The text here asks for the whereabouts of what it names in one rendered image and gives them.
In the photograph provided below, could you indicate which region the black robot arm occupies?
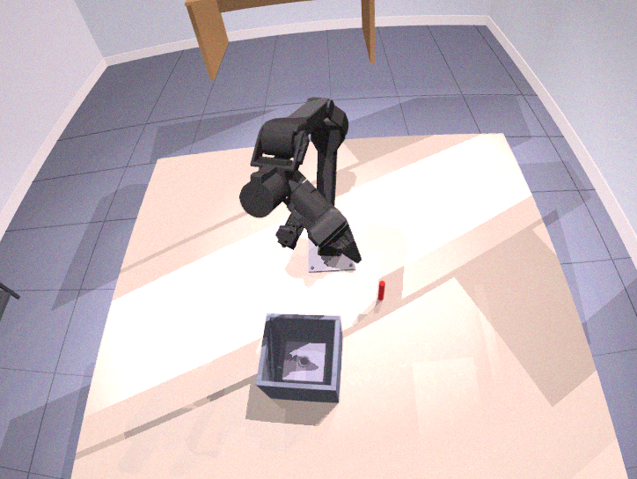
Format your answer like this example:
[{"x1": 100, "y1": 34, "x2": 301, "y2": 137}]
[{"x1": 239, "y1": 98, "x2": 348, "y2": 250}]

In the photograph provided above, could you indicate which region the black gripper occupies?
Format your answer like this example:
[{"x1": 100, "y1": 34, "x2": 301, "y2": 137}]
[{"x1": 283, "y1": 180, "x2": 362, "y2": 264}]

